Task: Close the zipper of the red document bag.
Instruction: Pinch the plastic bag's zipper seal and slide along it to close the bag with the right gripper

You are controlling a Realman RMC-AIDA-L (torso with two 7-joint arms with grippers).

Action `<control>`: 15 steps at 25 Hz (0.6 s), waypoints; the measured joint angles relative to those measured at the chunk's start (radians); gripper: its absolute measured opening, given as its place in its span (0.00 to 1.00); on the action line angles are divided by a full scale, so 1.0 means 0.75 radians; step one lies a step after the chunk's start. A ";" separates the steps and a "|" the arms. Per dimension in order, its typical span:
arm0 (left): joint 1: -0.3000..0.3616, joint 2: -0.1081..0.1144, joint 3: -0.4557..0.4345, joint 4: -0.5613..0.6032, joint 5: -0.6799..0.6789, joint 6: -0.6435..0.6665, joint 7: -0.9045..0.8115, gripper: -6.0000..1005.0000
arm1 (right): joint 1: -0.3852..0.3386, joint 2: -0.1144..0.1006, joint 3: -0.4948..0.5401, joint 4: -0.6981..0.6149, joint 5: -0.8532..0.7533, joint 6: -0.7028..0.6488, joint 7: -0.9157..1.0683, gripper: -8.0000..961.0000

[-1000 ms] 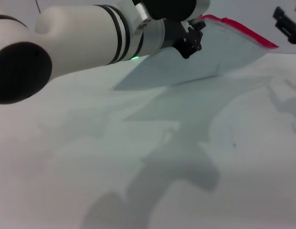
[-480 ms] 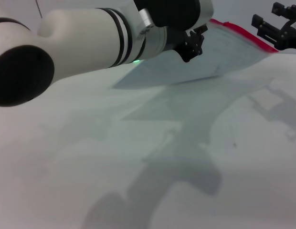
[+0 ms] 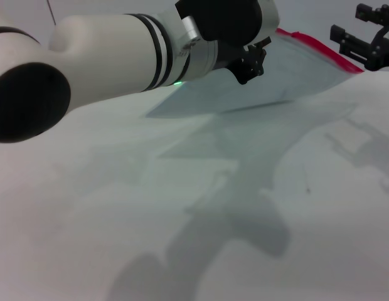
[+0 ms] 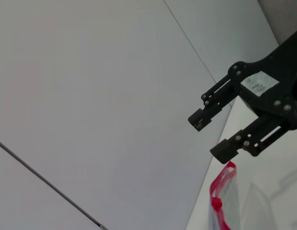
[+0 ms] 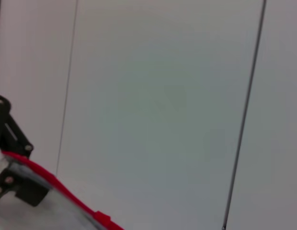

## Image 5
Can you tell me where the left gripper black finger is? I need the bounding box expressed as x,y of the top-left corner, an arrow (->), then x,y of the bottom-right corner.
0,166 -> 49,207
0,94 -> 34,159

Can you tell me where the clear red-zipper document bag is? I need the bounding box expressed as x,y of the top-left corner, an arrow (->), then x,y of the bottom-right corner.
0,145 -> 126,230

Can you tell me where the thin dark vertical rod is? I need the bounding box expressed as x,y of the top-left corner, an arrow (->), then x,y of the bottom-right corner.
221,0 -> 268,230

